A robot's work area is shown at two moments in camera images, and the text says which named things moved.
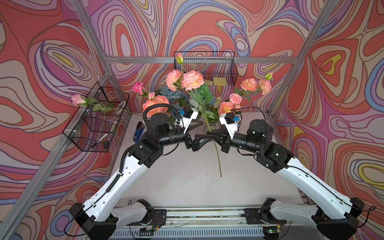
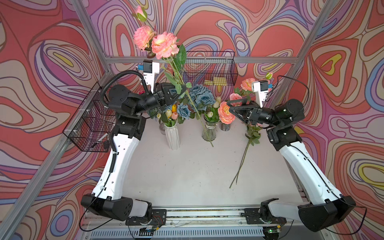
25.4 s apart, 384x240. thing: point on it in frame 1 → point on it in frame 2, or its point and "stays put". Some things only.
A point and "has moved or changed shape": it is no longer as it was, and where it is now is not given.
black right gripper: (225, 139) → (252, 111)
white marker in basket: (99, 140) stays put
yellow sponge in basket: (217, 81) stays put
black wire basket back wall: (217, 68) stays put
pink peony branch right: (251, 85) stays put
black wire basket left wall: (93, 127) stays put
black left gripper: (192, 144) → (160, 98)
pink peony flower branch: (193, 81) → (253, 135)
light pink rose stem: (78, 99) has moved or changed shape
